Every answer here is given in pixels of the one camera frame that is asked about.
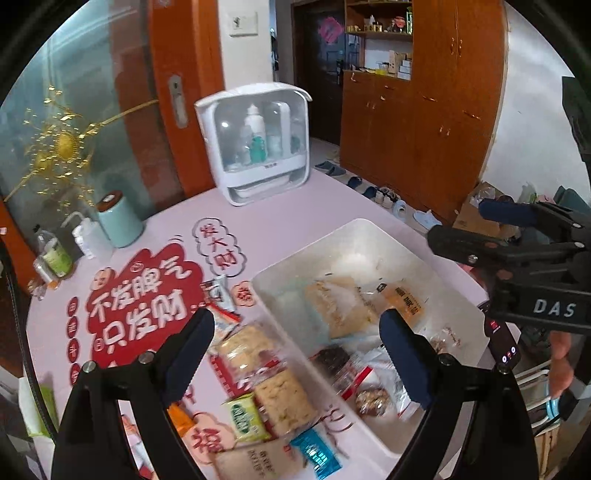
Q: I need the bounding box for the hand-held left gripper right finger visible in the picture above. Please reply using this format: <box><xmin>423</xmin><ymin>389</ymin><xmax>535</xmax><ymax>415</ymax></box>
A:
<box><xmin>379</xmin><ymin>308</ymin><xmax>541</xmax><ymax>480</ymax></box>

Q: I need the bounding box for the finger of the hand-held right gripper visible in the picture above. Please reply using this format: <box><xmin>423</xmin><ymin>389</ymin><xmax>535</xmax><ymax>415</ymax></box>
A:
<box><xmin>427</xmin><ymin>225</ymin><xmax>583</xmax><ymax>278</ymax></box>
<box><xmin>478</xmin><ymin>196</ymin><xmax>588</xmax><ymax>241</ymax></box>

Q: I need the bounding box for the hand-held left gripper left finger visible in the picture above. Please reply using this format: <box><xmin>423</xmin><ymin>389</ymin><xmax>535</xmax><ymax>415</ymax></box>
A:
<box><xmin>51</xmin><ymin>308</ymin><xmax>217</xmax><ymax>480</ymax></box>

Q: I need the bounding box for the clear nut bar packet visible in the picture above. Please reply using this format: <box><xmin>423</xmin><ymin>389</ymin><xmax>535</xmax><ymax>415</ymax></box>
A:
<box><xmin>427</xmin><ymin>323</ymin><xmax>467</xmax><ymax>356</ymax></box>

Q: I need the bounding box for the clear nut cluster packet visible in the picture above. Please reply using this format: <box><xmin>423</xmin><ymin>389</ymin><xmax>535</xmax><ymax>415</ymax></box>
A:
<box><xmin>353</xmin><ymin>385</ymin><xmax>414</xmax><ymax>421</ymax></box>

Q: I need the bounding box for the orange cake packet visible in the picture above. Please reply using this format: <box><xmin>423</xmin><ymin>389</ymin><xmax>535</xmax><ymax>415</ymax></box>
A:
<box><xmin>369</xmin><ymin>279</ymin><xmax>428</xmax><ymax>330</ymax></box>

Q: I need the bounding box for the clear puffed rice cake packet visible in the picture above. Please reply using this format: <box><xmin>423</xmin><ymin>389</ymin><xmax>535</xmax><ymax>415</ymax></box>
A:
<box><xmin>210</xmin><ymin>323</ymin><xmax>289</xmax><ymax>393</ymax></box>
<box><xmin>252</xmin><ymin>369</ymin><xmax>319</xmax><ymax>439</ymax></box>

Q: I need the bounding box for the dark fruit bar packet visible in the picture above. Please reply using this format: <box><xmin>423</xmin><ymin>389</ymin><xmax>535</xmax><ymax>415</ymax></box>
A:
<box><xmin>308</xmin><ymin>346</ymin><xmax>374</xmax><ymax>398</ymax></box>

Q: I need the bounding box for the beige packet with red edges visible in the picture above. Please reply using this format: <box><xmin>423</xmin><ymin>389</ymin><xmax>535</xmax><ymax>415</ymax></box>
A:
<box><xmin>201</xmin><ymin>276</ymin><xmax>243</xmax><ymax>324</ymax></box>

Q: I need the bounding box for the small green pastry packet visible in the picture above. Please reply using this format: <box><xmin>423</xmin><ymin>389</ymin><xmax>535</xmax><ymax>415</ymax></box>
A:
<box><xmin>222</xmin><ymin>393</ymin><xmax>273</xmax><ymax>444</ymax></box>

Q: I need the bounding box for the clear bread slice packet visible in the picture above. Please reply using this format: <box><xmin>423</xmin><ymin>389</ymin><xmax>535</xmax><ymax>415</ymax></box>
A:
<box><xmin>304</xmin><ymin>276</ymin><xmax>386</xmax><ymax>340</ymax></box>

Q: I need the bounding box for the beige cracker packet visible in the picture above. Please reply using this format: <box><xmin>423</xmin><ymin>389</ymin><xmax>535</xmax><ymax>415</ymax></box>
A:
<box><xmin>212</xmin><ymin>438</ymin><xmax>305</xmax><ymax>480</ymax></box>

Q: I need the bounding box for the white plastic bin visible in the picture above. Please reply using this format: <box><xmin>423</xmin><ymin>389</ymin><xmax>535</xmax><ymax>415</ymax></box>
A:
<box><xmin>252</xmin><ymin>218</ymin><xmax>497</xmax><ymax>460</ymax></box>

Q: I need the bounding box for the blue snack packet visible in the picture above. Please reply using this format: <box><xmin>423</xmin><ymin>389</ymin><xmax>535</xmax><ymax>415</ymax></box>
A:
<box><xmin>288</xmin><ymin>427</ymin><xmax>342</xmax><ymax>474</ymax></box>

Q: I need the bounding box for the person's right hand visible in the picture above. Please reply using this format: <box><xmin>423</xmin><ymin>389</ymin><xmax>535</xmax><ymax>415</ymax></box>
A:
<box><xmin>549</xmin><ymin>331</ymin><xmax>573</xmax><ymax>400</ymax></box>

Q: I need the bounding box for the cardboard box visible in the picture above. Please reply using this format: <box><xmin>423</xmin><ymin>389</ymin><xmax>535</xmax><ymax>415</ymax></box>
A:
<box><xmin>455</xmin><ymin>182</ymin><xmax>522</xmax><ymax>241</ymax></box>

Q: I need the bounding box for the orange wooden cabinet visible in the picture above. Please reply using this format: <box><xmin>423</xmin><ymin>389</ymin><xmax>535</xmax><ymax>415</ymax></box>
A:
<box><xmin>339</xmin><ymin>0</ymin><xmax>509</xmax><ymax>227</ymax></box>

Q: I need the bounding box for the pink printed tablecloth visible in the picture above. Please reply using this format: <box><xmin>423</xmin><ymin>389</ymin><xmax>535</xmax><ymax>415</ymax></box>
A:
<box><xmin>25</xmin><ymin>166</ymin><xmax>490</xmax><ymax>480</ymax></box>

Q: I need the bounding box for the green tissue box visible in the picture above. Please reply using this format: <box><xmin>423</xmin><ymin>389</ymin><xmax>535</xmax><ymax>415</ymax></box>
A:
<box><xmin>18</xmin><ymin>385</ymin><xmax>58</xmax><ymax>439</ymax></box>

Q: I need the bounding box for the white squeeze bottle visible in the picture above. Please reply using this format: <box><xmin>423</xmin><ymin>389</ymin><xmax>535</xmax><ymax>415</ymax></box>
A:
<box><xmin>61</xmin><ymin>211</ymin><xmax>114</xmax><ymax>260</ymax></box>

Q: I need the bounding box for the teal canister with brown lid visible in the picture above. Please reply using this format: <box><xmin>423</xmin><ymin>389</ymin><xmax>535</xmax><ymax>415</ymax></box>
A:
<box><xmin>95</xmin><ymin>189</ymin><xmax>145</xmax><ymax>249</ymax></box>

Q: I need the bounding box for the row of shoes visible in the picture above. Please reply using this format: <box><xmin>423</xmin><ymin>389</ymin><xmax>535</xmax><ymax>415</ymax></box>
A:
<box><xmin>314</xmin><ymin>159</ymin><xmax>444</xmax><ymax>234</ymax></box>

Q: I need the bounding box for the glass bottle with green label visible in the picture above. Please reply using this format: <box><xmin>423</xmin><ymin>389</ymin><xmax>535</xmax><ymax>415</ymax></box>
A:
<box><xmin>31</xmin><ymin>224</ymin><xmax>75</xmax><ymax>280</ymax></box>

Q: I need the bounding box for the white sterilizer cabinet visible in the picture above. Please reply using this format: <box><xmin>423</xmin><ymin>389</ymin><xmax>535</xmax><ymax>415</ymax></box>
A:
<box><xmin>194</xmin><ymin>82</ymin><xmax>312</xmax><ymax>208</ymax></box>

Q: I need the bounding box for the dark wooden door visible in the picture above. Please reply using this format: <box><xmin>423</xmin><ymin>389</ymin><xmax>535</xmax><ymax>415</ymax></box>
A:
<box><xmin>295</xmin><ymin>0</ymin><xmax>347</xmax><ymax>148</ymax></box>

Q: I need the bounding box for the glass door with gold ornament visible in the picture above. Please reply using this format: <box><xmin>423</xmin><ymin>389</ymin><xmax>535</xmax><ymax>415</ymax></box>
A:
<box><xmin>0</xmin><ymin>0</ymin><xmax>160</xmax><ymax>222</ymax></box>

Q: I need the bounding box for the light blue strap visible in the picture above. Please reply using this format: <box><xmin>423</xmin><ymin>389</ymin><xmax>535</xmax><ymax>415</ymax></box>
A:
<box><xmin>545</xmin><ymin>369</ymin><xmax>566</xmax><ymax>423</ymax></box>

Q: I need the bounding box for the white wall switch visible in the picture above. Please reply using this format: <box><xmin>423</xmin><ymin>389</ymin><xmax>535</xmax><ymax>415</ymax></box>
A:
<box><xmin>229</xmin><ymin>10</ymin><xmax>258</xmax><ymax>37</ymax></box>

